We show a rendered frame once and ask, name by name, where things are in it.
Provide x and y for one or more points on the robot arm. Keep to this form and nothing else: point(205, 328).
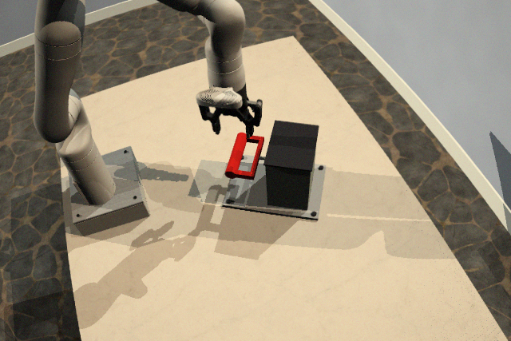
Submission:
point(58, 39)

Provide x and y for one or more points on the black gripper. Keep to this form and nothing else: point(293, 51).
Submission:
point(242, 113)

